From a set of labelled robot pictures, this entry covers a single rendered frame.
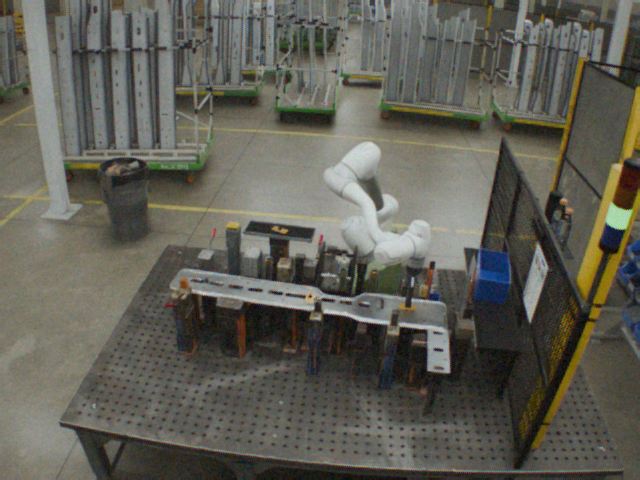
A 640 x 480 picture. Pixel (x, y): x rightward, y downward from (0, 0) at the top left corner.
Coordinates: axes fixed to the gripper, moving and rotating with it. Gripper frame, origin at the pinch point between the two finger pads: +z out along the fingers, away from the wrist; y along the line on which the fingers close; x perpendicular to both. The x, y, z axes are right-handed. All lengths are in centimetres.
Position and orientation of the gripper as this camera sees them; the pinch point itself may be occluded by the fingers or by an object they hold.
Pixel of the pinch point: (408, 300)
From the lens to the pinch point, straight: 248.2
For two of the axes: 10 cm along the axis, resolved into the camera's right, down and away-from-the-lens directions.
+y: -1.6, 4.8, -8.6
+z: -0.4, 8.7, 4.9
